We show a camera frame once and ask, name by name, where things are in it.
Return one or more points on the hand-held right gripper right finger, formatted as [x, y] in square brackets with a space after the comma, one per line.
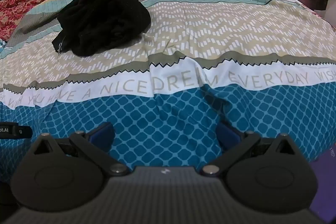
[227, 134]

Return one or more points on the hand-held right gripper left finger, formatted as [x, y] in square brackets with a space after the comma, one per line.
[101, 134]

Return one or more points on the black pants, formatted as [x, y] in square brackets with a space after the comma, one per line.
[105, 16]

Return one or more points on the patterned bedsheet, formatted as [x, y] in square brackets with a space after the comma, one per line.
[210, 56]

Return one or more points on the purple cloth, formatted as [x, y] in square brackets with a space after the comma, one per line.
[324, 182]

